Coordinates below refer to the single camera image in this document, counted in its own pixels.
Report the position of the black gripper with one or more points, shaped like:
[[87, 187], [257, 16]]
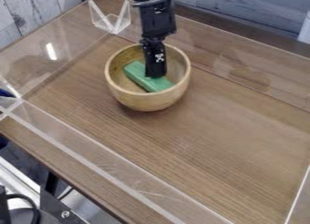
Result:
[[158, 24]]

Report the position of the green rectangular block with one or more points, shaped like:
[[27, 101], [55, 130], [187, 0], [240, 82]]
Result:
[[135, 72]]

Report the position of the brown wooden bowl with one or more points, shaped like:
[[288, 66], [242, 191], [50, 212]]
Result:
[[129, 93]]

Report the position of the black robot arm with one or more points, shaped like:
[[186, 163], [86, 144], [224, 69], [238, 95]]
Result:
[[158, 25]]

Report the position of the blue object at left edge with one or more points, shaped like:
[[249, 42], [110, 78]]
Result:
[[4, 93]]

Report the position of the black table leg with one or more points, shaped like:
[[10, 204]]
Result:
[[51, 183]]

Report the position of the clear acrylic tray enclosure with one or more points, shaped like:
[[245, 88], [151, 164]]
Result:
[[220, 159]]

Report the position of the black metal bracket with bolt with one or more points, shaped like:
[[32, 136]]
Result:
[[55, 212]]

